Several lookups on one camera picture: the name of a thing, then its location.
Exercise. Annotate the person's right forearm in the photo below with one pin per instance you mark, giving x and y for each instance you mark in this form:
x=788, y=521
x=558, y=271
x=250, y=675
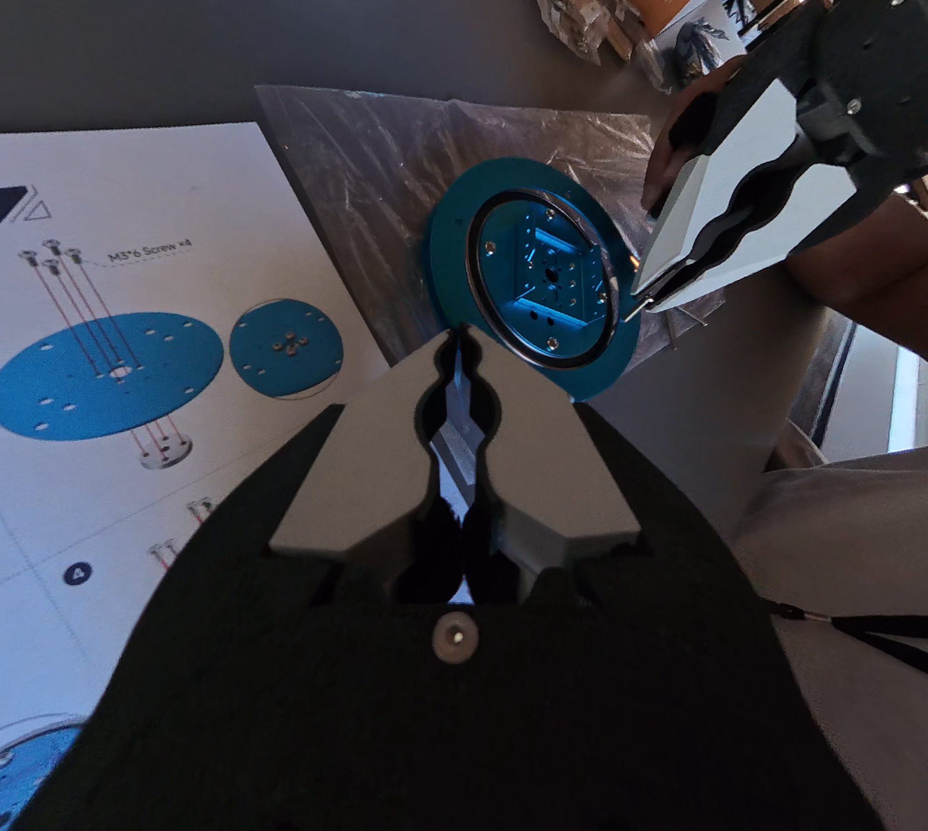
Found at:
x=855, y=265

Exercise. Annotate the clear bag with dark parts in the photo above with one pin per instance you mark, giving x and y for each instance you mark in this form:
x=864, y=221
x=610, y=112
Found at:
x=692, y=48

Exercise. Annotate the grey desk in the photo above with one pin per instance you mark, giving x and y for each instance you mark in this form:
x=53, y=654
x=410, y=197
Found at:
x=217, y=11

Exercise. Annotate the person's right hand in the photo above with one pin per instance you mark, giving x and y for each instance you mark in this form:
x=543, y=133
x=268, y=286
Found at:
x=663, y=171

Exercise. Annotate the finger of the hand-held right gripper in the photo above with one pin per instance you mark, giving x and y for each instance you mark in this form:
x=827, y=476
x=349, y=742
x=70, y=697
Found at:
x=783, y=222
x=725, y=156

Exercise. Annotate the assembly manual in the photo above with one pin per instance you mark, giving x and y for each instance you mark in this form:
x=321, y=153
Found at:
x=181, y=193

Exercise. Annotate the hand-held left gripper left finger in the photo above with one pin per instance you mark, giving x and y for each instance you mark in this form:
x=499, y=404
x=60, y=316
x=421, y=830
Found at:
x=355, y=476

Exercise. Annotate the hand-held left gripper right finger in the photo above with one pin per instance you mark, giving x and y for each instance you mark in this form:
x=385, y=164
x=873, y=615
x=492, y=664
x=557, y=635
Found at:
x=551, y=468

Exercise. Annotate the round bearing with blue bracket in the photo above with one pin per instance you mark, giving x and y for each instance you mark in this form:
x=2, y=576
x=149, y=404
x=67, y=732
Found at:
x=551, y=280

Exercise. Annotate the large clear plastic bag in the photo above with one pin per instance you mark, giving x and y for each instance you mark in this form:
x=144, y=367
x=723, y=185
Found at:
x=362, y=142

